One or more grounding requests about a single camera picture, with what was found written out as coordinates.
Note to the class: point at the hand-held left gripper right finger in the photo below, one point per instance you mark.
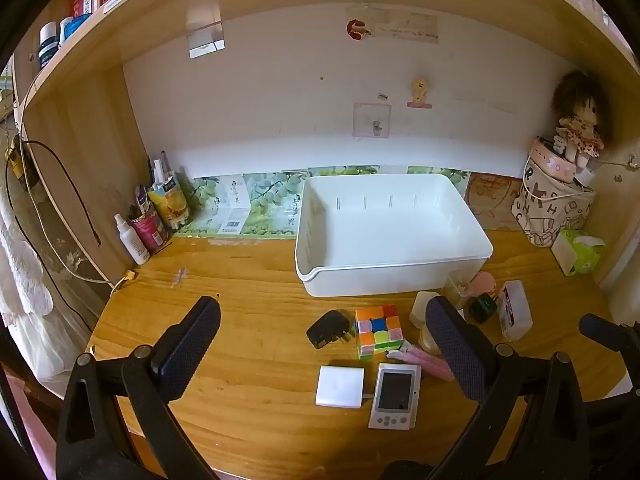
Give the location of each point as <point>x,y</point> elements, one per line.
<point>455,350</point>

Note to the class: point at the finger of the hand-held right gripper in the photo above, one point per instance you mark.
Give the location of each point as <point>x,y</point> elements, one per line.
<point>607,332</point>

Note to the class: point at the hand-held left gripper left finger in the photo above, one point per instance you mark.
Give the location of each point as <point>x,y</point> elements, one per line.
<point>187,345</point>

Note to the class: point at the cream round compact case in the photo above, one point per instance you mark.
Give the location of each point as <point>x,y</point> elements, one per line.
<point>429,340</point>

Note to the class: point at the pink hair roller clip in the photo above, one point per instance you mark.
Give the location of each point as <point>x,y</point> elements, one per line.
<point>425,360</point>

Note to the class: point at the green small case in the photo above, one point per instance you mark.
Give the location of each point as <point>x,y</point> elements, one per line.
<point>482,307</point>

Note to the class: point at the white angular box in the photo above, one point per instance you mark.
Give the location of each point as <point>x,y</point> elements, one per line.
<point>422,305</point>

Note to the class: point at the white handheld game device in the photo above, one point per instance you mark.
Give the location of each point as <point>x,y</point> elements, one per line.
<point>395,390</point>

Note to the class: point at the pink round object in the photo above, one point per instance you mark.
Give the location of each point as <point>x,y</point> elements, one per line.
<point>485,282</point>

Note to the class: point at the white labelled rectangular box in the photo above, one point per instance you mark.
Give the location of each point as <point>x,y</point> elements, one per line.
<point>517,310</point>

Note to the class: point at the colourful puzzle cube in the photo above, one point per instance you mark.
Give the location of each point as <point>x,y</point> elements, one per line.
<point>377,330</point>

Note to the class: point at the white square box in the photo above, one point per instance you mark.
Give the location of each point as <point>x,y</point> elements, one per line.
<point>340,385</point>

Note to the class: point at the white plastic bin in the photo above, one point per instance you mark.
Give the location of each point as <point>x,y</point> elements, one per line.
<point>400,240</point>

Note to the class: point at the black charger plug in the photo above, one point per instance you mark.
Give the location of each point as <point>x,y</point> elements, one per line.
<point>325,327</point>

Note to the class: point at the green tissue pack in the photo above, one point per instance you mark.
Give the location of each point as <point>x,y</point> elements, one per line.
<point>575,255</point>

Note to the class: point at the white spray bottle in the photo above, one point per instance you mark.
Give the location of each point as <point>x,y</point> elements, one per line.
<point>134,245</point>

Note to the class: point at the letter printed bag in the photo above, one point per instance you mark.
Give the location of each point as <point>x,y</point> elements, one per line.
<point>545,215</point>

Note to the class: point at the orange printed cardboard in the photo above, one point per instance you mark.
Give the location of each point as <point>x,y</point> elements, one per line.
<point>490,200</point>

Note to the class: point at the green fruit printed cardboard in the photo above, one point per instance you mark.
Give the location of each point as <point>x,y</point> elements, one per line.
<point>260,200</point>

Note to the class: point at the white tube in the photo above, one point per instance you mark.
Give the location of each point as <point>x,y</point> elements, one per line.
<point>160,175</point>

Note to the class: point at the white lace curtain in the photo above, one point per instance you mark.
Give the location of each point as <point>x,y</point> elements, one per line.
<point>25,280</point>

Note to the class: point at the pink cloth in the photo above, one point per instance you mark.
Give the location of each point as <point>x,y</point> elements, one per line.
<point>35,440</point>

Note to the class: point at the pink box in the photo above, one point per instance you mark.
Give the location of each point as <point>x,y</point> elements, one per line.
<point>547,162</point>

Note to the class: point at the small white bear toy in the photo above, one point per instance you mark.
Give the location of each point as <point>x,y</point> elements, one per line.
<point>558,144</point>

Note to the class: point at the brown haired doll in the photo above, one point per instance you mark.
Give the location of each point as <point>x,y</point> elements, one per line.
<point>580,125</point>

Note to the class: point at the yellow pony sticker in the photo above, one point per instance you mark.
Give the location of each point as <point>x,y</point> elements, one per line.
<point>420,91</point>

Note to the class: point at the paper strip note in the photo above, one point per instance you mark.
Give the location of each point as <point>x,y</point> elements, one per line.
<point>407,27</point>

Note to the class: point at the red wall sticker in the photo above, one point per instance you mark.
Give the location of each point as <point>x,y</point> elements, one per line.
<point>357,29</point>

